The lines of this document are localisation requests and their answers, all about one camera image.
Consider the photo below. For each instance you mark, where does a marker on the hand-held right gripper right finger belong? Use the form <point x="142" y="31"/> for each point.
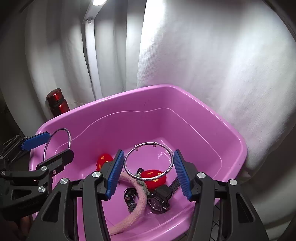
<point x="182" y="176"/>

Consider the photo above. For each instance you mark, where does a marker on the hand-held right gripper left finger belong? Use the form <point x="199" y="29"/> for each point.
<point x="114" y="176"/>

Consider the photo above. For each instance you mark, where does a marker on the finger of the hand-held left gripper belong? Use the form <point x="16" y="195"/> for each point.
<point x="34" y="141"/>
<point x="55" y="160"/>

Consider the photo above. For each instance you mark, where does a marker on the black studded hair clip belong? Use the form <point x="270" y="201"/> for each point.
<point x="129" y="197"/>

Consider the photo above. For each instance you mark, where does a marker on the silver bangle with clasp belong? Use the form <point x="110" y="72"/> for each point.
<point x="150" y="179"/>

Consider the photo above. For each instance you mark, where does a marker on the black wrist watch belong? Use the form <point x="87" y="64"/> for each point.
<point x="159" y="201"/>

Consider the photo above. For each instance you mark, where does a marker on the pink fluffy strawberry headband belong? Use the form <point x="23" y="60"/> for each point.
<point x="141" y="201"/>

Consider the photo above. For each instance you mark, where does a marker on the pink plastic tub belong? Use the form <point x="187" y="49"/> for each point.
<point x="185" y="120"/>

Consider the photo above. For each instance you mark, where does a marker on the red metal bottle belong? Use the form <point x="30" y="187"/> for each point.
<point x="57" y="104"/>

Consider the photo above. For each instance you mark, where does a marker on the white checked tablecloth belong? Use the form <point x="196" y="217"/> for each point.
<point x="216" y="220"/>

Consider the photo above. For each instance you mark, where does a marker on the white curtain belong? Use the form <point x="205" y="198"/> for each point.
<point x="208" y="58"/>

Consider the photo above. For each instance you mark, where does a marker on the bright lamp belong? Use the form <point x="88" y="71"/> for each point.
<point x="99" y="2"/>

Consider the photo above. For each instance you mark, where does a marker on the white vertical rail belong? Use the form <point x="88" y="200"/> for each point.
<point x="91" y="58"/>

